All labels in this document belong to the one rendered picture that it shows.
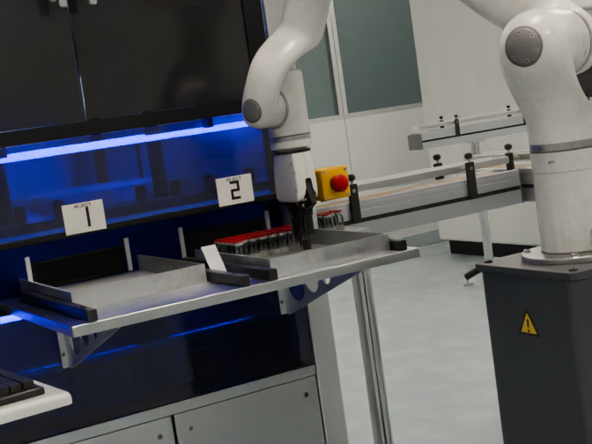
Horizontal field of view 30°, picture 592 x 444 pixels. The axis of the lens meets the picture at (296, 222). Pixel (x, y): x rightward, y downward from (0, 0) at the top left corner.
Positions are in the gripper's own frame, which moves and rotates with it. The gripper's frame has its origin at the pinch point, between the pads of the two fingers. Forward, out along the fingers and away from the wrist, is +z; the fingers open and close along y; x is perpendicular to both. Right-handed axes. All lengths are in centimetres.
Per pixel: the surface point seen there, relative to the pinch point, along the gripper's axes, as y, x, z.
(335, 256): 19.7, -4.8, 4.5
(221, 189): -17.5, -8.8, -8.7
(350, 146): -481, 307, 12
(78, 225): -17.2, -41.0, -6.9
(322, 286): 0.5, 2.4, 13.3
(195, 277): 8.6, -28.6, 4.4
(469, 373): -162, 154, 94
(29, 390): 33, -68, 12
